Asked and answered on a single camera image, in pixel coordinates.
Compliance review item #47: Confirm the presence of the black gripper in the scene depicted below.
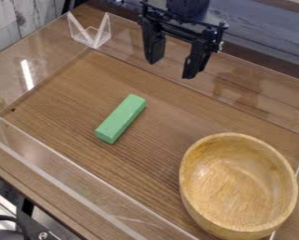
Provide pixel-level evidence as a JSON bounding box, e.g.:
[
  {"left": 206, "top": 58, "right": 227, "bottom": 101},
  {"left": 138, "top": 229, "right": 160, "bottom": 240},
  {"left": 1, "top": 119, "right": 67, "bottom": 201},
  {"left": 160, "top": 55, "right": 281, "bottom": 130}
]
[{"left": 140, "top": 0, "right": 230, "bottom": 79}]

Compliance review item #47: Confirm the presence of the green rectangular block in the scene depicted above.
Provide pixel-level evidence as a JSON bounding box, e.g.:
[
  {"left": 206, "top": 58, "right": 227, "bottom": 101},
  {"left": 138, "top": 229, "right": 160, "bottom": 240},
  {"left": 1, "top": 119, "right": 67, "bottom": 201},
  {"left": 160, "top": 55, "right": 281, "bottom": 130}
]
[{"left": 95, "top": 94, "right": 147, "bottom": 144}]

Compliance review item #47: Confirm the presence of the brown wooden bowl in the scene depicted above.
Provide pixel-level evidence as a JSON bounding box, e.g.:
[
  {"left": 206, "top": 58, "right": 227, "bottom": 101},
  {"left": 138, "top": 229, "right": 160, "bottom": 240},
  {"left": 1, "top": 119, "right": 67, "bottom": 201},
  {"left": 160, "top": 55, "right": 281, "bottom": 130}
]
[{"left": 179, "top": 132, "right": 298, "bottom": 240}]

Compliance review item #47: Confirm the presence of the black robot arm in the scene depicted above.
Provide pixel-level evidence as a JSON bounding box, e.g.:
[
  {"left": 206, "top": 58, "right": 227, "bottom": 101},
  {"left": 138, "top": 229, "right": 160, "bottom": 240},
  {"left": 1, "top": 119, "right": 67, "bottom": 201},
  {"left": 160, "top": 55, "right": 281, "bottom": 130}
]
[{"left": 139, "top": 0, "right": 230, "bottom": 79}]

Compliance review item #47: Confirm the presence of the clear acrylic corner bracket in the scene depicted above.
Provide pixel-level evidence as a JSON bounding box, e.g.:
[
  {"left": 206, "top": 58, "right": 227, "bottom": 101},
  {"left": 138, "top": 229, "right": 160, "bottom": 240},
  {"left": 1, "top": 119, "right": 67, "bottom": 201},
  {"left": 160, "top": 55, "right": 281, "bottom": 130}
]
[{"left": 67, "top": 12, "right": 111, "bottom": 50}]

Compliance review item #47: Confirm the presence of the clear acrylic enclosure wall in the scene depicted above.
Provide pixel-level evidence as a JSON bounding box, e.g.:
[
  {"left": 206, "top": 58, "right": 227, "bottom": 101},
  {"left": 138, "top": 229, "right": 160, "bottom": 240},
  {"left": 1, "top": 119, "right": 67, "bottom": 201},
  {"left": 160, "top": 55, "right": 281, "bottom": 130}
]
[{"left": 0, "top": 7, "right": 299, "bottom": 240}]

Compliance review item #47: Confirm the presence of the black metal table bracket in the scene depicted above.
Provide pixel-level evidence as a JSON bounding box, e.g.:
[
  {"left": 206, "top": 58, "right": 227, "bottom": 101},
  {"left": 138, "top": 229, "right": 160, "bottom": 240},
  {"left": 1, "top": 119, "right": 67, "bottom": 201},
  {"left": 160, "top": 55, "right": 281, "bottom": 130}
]
[{"left": 16, "top": 198, "right": 60, "bottom": 240}]

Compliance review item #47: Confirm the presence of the black cable lower left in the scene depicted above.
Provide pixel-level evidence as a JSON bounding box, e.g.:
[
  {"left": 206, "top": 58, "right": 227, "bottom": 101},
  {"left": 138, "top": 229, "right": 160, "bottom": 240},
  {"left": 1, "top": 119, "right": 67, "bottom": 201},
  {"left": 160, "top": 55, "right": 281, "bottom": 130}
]
[{"left": 0, "top": 214, "right": 24, "bottom": 240}]

